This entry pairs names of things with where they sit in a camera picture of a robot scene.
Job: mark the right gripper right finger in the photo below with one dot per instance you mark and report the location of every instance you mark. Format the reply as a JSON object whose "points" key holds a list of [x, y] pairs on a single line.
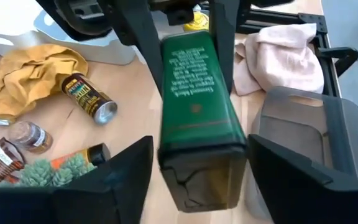
{"points": [[306, 202]]}

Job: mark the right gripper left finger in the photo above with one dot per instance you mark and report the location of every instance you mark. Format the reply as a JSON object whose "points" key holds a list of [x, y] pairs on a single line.
{"points": [[104, 202]]}

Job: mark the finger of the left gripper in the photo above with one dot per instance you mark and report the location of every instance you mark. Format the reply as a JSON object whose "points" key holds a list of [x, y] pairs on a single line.
{"points": [[224, 31], [138, 37]]}

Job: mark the orange label spice jar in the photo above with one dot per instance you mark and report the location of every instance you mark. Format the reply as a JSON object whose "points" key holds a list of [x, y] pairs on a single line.
{"points": [[79, 157]]}

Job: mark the brown yellow label can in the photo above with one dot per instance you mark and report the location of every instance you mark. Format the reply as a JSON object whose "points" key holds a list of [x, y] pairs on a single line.
{"points": [[89, 98]]}

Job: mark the green metal tin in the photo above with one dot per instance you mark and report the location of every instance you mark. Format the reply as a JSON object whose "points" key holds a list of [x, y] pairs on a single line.
{"points": [[197, 124]]}

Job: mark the clear glass spice jar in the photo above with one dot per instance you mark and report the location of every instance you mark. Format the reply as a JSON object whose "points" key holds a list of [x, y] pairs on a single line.
{"points": [[30, 137]]}

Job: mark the brown taco seasoning packet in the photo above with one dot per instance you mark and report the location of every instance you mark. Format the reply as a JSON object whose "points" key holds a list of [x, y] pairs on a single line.
{"points": [[2, 160]]}

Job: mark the pale grey plastic bin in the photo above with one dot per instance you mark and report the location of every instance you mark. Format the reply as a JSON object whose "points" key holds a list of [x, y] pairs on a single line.
{"points": [[42, 40]]}

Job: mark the pink cloth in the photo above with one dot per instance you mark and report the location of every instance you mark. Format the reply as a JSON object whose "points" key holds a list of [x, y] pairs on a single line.
{"points": [[281, 59]]}

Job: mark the green succulent potted plant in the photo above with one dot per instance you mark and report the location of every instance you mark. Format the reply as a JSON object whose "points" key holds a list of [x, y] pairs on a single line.
{"points": [[42, 174]]}

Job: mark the dark grey translucent bin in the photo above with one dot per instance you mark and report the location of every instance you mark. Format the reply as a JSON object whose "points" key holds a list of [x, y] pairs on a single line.
{"points": [[294, 130]]}

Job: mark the yellow cloth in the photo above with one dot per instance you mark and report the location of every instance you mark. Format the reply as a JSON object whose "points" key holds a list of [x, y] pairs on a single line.
{"points": [[26, 74]]}

